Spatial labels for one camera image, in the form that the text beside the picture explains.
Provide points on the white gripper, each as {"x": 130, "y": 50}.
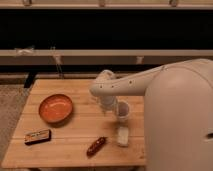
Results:
{"x": 108, "y": 103}

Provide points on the white ceramic cup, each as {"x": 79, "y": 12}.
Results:
{"x": 122, "y": 111}

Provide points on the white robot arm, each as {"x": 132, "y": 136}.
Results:
{"x": 178, "y": 112}

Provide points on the orange ceramic bowl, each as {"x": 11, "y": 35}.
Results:
{"x": 55, "y": 108}

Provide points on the brown sausage snack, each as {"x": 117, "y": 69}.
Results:
{"x": 96, "y": 146}

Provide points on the wooden board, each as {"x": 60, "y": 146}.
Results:
{"x": 70, "y": 140}

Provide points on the black and orange box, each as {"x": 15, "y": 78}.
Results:
{"x": 37, "y": 137}

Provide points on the grey shelf rail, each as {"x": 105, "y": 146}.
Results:
{"x": 98, "y": 57}

